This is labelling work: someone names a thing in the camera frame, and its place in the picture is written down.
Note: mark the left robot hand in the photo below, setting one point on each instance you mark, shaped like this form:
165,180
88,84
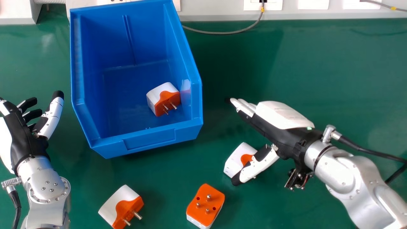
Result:
19,133

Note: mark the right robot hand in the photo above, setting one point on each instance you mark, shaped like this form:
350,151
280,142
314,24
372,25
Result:
279,127

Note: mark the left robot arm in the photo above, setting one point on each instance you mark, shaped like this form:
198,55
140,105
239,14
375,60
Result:
43,190

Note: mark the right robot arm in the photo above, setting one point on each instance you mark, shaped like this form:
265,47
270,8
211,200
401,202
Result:
353,181

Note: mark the white-and-orange plug adapter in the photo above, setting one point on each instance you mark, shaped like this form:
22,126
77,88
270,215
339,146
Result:
122,207
163,99
206,205
237,159

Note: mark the white socket strip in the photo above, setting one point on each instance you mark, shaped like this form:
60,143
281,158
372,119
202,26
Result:
263,4

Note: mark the blue plastic bin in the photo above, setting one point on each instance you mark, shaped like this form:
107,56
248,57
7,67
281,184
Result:
133,76

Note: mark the white socket plate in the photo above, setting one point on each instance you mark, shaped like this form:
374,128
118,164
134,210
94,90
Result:
362,4
313,4

